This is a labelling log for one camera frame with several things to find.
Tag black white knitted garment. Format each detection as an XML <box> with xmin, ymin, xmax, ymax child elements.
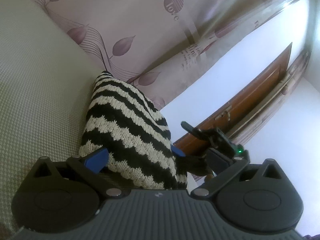
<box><xmin>79</xmin><ymin>71</ymin><xmax>188</xmax><ymax>190</ymax></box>

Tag pink leaf print curtain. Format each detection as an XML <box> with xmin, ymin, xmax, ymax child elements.
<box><xmin>15</xmin><ymin>0</ymin><xmax>312</xmax><ymax>140</ymax></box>

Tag beige woven mattress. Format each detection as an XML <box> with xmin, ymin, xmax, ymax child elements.
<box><xmin>1</xmin><ymin>0</ymin><xmax>101</xmax><ymax>239</ymax></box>

